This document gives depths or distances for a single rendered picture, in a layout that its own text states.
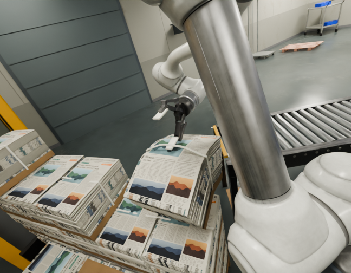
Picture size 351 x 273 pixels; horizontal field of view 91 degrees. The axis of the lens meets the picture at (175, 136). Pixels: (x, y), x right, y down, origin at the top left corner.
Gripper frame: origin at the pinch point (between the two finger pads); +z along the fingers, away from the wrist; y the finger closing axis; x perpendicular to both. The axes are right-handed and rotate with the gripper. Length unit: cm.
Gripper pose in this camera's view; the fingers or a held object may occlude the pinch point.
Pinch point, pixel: (163, 132)
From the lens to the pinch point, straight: 66.2
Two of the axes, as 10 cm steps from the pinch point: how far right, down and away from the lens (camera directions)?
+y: 3.0, 7.7, 5.6
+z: -4.5, 6.3, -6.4
